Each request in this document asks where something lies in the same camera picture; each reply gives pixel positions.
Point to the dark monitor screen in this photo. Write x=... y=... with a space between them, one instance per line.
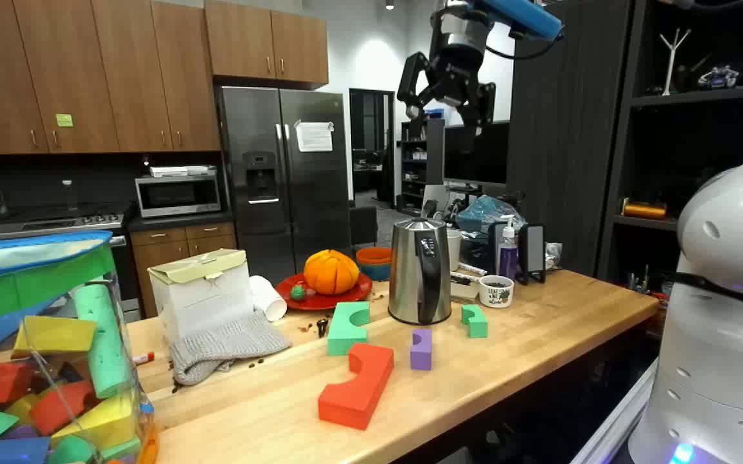
x=479 y=156

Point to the wooden cabinet above refrigerator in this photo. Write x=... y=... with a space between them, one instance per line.
x=265 y=43

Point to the orange plush pumpkin ball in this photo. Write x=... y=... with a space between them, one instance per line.
x=331 y=271

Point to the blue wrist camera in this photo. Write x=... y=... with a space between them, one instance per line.
x=522 y=17

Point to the green sticky note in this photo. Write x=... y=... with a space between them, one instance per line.
x=63 y=119

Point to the green foam cylinder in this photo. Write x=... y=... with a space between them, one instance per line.
x=105 y=343

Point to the small green foam block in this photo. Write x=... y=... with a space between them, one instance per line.
x=477 y=326

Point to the clear bin of foam blocks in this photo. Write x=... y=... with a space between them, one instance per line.
x=37 y=388

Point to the orange item on shelf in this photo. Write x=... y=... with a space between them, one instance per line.
x=644 y=210

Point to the dark steel refrigerator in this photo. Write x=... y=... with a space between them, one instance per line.
x=284 y=206

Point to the yellow foam block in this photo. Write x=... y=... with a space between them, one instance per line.
x=54 y=335

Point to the red plate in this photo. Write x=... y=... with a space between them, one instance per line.
x=337 y=300

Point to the red foam block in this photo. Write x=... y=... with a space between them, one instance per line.
x=349 y=401

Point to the white carton box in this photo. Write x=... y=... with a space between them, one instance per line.
x=204 y=297

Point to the black flat speaker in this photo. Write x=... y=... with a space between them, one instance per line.
x=536 y=254

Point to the white tray on microwave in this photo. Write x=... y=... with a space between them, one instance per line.
x=181 y=170

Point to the silver microwave oven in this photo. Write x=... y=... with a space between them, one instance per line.
x=179 y=196

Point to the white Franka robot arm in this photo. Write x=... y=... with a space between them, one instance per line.
x=723 y=326

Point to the blue plastic bag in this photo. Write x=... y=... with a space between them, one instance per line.
x=487 y=213

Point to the purple foam block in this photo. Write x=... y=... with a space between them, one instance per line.
x=420 y=355

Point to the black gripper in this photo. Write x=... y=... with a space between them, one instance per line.
x=457 y=66

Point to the kitchen stove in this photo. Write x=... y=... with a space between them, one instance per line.
x=37 y=224

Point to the grey knitted cloth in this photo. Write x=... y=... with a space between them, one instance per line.
x=225 y=349

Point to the wooden base cabinet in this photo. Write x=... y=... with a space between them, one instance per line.
x=179 y=248

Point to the white paper sheet on refrigerator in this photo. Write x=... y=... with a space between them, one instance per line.
x=315 y=137

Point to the red marker pen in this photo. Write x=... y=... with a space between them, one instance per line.
x=144 y=360

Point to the large green foam block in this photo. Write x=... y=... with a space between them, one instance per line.
x=345 y=335

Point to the stainless steel electric kettle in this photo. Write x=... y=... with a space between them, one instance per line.
x=406 y=273

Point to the purple pump bottle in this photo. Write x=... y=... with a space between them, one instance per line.
x=509 y=254

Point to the wide wooden wall cabinet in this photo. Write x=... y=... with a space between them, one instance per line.
x=90 y=77

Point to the white branching stand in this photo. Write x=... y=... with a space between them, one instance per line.
x=671 y=52

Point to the white ramekin cup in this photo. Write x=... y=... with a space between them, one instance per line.
x=496 y=293

